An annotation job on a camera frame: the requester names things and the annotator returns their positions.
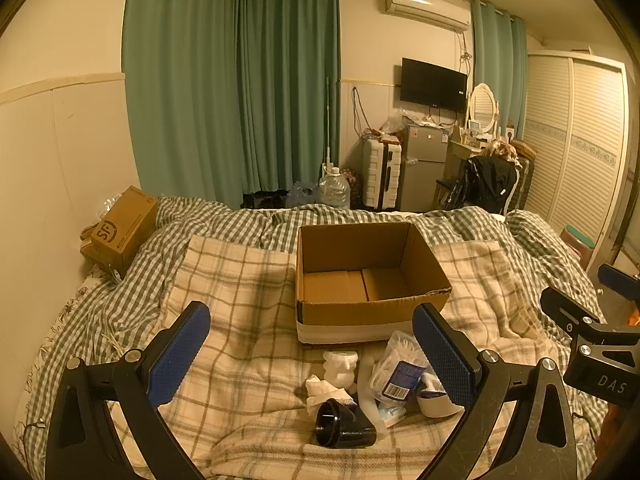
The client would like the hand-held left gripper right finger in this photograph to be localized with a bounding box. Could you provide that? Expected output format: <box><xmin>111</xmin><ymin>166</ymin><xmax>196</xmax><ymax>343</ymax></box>
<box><xmin>413</xmin><ymin>303</ymin><xmax>581</xmax><ymax>480</ymax></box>

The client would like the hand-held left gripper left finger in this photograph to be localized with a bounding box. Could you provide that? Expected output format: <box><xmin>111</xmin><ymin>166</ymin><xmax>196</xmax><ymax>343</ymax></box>
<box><xmin>45</xmin><ymin>301</ymin><xmax>211</xmax><ymax>480</ymax></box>

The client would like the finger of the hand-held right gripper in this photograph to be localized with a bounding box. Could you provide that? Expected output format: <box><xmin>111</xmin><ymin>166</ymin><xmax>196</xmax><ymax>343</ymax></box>
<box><xmin>539</xmin><ymin>287</ymin><xmax>602</xmax><ymax>335</ymax></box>
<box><xmin>597</xmin><ymin>263</ymin><xmax>640</xmax><ymax>303</ymax></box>

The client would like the roll of white tape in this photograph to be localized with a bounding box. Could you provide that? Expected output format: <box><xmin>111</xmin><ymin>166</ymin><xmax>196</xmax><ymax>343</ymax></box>
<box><xmin>416</xmin><ymin>372</ymin><xmax>466</xmax><ymax>418</ymax></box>

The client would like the clear bag of floss picks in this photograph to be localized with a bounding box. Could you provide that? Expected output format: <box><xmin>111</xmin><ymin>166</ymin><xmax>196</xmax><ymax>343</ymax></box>
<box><xmin>369</xmin><ymin>331</ymin><xmax>432</xmax><ymax>402</ymax></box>

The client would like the clear plastic packet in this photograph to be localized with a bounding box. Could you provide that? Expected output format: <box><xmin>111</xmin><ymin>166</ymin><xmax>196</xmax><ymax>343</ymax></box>
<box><xmin>360</xmin><ymin>357</ymin><xmax>408</xmax><ymax>429</ymax></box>

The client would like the small white bottle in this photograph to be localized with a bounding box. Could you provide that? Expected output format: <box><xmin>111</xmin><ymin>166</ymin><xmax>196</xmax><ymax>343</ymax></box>
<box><xmin>322</xmin><ymin>351</ymin><xmax>360</xmax><ymax>386</ymax></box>

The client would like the black plastic cup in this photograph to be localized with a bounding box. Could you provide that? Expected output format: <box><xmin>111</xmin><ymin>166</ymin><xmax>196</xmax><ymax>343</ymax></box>
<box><xmin>315</xmin><ymin>398</ymin><xmax>377</xmax><ymax>448</ymax></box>

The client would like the white tissue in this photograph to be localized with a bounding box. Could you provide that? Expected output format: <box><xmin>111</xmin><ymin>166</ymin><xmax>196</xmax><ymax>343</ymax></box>
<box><xmin>305</xmin><ymin>374</ymin><xmax>357</xmax><ymax>407</ymax></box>

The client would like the teal topped stool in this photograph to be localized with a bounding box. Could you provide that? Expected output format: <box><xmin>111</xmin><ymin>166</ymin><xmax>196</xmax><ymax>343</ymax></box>
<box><xmin>559</xmin><ymin>225</ymin><xmax>597</xmax><ymax>262</ymax></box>

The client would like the beige plaid blanket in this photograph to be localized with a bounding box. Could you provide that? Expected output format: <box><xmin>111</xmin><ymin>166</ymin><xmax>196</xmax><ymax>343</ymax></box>
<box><xmin>109</xmin><ymin>235</ymin><xmax>548</xmax><ymax>480</ymax></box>

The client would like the closed printed cardboard box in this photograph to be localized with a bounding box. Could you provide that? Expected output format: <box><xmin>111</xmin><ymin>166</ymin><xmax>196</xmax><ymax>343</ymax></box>
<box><xmin>80</xmin><ymin>185</ymin><xmax>161</xmax><ymax>281</ymax></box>

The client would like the white louvred wardrobe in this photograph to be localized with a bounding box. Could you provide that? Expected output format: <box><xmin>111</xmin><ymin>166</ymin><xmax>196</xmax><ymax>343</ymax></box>
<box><xmin>519</xmin><ymin>51</ymin><xmax>632</xmax><ymax>253</ymax></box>

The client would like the black jacket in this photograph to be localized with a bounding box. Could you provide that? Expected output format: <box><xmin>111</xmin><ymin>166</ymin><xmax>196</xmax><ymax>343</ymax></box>
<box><xmin>446</xmin><ymin>154</ymin><xmax>519</xmax><ymax>214</ymax></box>

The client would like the grey small fridge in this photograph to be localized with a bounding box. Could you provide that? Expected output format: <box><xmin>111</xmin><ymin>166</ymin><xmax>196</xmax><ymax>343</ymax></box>
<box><xmin>399</xmin><ymin>124</ymin><xmax>455</xmax><ymax>213</ymax></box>

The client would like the white suitcase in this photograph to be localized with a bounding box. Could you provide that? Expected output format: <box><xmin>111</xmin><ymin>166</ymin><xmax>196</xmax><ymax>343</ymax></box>
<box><xmin>361</xmin><ymin>137</ymin><xmax>404</xmax><ymax>211</ymax></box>

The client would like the clear water jug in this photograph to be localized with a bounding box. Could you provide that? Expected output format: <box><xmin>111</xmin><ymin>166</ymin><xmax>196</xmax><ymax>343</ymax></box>
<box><xmin>318</xmin><ymin>166</ymin><xmax>351</xmax><ymax>210</ymax></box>

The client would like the pile of clear plastic bottles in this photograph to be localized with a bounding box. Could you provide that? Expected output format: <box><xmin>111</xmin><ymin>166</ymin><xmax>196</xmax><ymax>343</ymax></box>
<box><xmin>286</xmin><ymin>180</ymin><xmax>322</xmax><ymax>209</ymax></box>

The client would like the white oval mirror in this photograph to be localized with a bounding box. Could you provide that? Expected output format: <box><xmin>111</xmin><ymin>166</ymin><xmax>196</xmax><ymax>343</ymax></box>
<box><xmin>466</xmin><ymin>82</ymin><xmax>501</xmax><ymax>137</ymax></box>

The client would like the clear plastic bag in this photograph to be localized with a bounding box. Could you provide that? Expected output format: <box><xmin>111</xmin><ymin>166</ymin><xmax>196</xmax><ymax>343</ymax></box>
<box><xmin>381</xmin><ymin>108</ymin><xmax>418</xmax><ymax>137</ymax></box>

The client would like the narrow green curtain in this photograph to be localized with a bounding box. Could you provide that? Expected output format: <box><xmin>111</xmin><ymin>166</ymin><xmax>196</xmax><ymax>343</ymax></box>
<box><xmin>471</xmin><ymin>0</ymin><xmax>529</xmax><ymax>142</ymax></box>

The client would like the thin white pole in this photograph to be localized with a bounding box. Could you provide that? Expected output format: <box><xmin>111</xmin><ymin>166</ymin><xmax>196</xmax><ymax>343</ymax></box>
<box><xmin>324</xmin><ymin>76</ymin><xmax>335</xmax><ymax>171</ymax></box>

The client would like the wide green curtain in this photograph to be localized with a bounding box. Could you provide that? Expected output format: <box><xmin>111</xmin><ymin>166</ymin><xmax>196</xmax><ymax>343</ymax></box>
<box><xmin>122</xmin><ymin>0</ymin><xmax>242</xmax><ymax>209</ymax></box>
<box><xmin>235</xmin><ymin>0</ymin><xmax>344</xmax><ymax>197</ymax></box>

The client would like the white air conditioner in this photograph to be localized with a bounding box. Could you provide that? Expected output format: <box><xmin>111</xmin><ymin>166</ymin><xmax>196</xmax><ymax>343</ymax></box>
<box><xmin>383</xmin><ymin>0</ymin><xmax>472</xmax><ymax>32</ymax></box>

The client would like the black wall television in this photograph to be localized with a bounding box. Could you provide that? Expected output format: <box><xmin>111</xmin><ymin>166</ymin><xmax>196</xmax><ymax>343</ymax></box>
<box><xmin>399</xmin><ymin>57</ymin><xmax>469</xmax><ymax>114</ymax></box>

